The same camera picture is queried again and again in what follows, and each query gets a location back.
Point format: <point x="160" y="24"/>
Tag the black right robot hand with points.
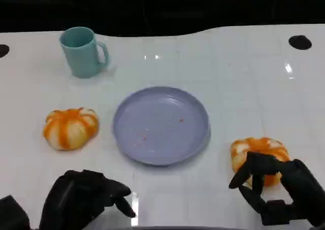
<point x="302" y="184"/>

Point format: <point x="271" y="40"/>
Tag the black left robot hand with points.
<point x="73" y="197"/>

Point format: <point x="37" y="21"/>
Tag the lilac plate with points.
<point x="160" y="126"/>

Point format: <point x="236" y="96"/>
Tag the pale green mug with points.
<point x="81" y="60"/>

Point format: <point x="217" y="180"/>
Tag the orange white toy bread roll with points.
<point x="259" y="145"/>
<point x="69" y="128"/>

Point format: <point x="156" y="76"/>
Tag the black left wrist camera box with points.
<point x="12" y="214"/>

